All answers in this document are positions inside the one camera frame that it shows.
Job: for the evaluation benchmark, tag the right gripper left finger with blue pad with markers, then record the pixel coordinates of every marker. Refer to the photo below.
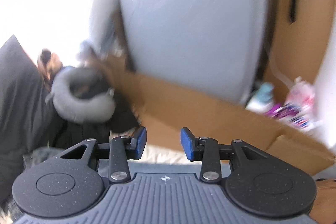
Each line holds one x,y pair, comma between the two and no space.
122,149

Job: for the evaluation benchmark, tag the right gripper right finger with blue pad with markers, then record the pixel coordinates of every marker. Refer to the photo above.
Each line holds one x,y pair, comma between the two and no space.
202,149

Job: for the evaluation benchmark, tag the cream bear print bedsheet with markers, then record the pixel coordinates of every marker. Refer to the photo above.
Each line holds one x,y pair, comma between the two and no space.
153,158

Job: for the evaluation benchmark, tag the brown cardboard sheet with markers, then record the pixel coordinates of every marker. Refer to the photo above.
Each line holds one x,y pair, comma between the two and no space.
164,108

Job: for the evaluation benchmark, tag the grey neck pillow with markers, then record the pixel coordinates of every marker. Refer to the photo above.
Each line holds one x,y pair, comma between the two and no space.
97,109

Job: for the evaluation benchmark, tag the black garment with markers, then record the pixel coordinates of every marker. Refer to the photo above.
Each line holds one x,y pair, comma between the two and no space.
123,122

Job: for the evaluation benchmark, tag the detergent bottle teal cap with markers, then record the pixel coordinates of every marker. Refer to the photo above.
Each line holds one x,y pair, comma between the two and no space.
262,101

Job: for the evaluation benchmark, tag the dark grey pillow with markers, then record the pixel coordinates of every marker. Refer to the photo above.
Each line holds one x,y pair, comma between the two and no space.
27,120

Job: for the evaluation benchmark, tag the purple white refill pouch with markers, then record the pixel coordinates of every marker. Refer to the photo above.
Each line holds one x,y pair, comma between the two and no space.
298,108

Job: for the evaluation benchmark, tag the small plush doll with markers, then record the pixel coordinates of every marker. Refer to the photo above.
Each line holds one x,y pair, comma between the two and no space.
49,65

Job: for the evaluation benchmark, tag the grey plastic wrapped mattress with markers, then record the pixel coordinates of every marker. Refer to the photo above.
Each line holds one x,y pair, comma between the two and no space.
209,45

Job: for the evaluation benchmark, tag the white pillar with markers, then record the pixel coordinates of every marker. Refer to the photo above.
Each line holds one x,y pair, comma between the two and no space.
325,93

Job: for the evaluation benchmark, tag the white pillow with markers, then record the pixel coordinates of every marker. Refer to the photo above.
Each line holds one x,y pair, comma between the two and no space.
104,26

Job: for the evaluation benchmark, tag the folded brown garment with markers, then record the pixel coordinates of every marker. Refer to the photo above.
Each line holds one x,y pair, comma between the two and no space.
324,209

